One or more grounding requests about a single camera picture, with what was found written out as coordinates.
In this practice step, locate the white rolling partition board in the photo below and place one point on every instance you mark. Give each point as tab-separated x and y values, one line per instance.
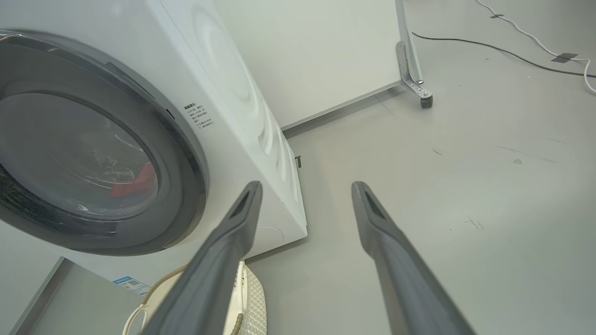
316	51

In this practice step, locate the cream perforated laundry basket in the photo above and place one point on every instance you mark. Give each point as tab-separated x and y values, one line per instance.
253	302

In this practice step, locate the red garment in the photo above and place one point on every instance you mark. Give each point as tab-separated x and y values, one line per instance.
139	184

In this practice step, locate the blue energy label sticker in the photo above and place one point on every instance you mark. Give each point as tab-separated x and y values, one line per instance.
130	284

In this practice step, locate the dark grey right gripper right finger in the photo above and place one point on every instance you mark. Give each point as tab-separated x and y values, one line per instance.
405	288

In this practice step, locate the metal bracket with caster wheel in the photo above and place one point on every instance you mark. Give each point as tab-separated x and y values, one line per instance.
407	77

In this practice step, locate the white front-load washing machine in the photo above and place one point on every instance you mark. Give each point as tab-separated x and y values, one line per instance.
223	70

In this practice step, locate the washing machine glass door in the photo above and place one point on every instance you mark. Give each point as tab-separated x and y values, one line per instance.
181	186

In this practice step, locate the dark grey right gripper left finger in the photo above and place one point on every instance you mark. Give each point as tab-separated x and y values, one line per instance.
209	279

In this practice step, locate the small printed text label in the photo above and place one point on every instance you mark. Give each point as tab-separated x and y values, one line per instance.
199	116

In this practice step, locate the large grey floor tape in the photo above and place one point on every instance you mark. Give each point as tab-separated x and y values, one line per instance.
564	57

